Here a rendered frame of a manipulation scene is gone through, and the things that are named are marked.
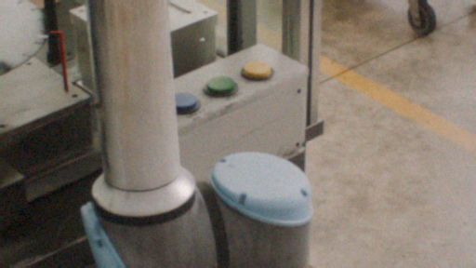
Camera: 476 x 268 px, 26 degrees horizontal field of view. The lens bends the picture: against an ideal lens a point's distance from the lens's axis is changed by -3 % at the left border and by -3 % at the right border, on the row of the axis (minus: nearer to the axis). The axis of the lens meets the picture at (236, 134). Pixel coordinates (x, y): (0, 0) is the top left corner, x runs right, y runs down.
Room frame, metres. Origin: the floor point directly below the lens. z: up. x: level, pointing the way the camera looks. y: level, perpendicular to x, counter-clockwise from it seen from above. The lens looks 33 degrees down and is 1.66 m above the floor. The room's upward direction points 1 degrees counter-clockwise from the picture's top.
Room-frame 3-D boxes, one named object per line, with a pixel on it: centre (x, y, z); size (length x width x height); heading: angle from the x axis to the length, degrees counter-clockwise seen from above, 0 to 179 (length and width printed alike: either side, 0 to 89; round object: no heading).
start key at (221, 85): (1.30, 0.02, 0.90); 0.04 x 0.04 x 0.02
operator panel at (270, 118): (1.31, 0.03, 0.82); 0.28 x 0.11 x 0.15; 130
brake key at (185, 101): (1.25, 0.07, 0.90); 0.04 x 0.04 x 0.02
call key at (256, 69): (1.34, -0.03, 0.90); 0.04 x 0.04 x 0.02
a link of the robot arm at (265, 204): (0.97, -0.02, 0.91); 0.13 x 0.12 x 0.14; 108
